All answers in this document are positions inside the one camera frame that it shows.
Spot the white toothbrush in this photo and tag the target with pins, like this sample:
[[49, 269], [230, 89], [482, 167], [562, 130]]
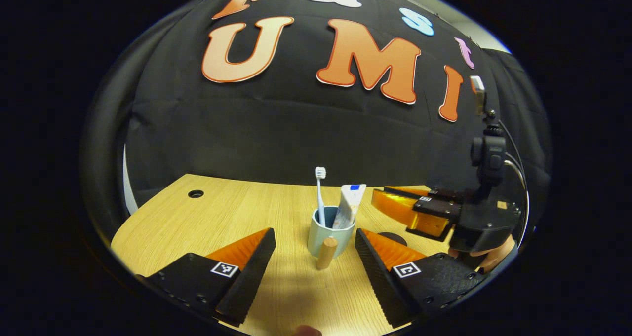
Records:
[[320, 193]]

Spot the black backdrop cloth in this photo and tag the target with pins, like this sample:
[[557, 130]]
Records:
[[296, 138]]

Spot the dark round coaster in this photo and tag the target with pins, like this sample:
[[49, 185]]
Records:
[[395, 238]]

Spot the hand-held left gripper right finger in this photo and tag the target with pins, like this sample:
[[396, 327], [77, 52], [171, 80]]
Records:
[[382, 281]]

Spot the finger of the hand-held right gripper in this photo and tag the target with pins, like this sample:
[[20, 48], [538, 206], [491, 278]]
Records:
[[400, 210], [434, 194]]

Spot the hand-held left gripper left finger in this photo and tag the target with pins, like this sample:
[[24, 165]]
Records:
[[247, 286]]

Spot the white toothpaste tube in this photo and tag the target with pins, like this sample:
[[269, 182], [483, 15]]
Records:
[[351, 203]]

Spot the wooden desktop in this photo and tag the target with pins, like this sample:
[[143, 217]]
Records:
[[222, 217]]

